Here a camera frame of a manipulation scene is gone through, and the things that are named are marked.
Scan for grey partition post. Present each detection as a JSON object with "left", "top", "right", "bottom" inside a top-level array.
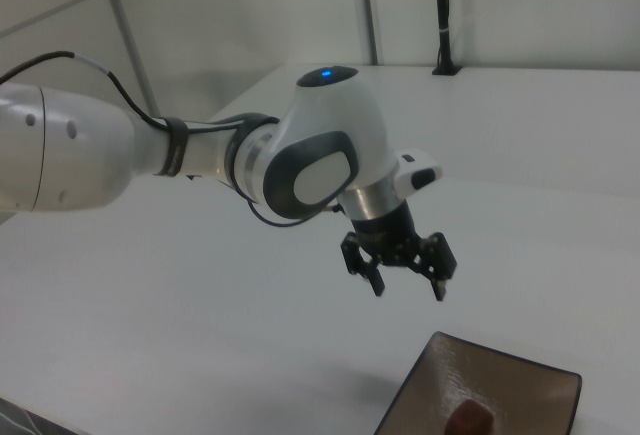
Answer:
[
  {"left": 92, "top": 0, "right": 162, "bottom": 117},
  {"left": 357, "top": 0, "right": 385, "bottom": 65}
]

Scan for small round red food item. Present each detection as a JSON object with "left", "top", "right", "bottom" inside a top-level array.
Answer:
[{"left": 446, "top": 399, "right": 495, "bottom": 435}]

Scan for brown square ceramic plate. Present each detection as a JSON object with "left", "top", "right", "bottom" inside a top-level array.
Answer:
[{"left": 372, "top": 330, "right": 584, "bottom": 435}]

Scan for black camera stand pole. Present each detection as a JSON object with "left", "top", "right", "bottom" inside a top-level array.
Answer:
[{"left": 431, "top": 0, "right": 463, "bottom": 77}]

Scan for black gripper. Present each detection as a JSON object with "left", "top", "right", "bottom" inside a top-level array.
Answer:
[{"left": 340, "top": 201, "right": 458, "bottom": 303}]

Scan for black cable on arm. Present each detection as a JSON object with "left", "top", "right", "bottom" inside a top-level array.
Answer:
[{"left": 0, "top": 50, "right": 321, "bottom": 229}]

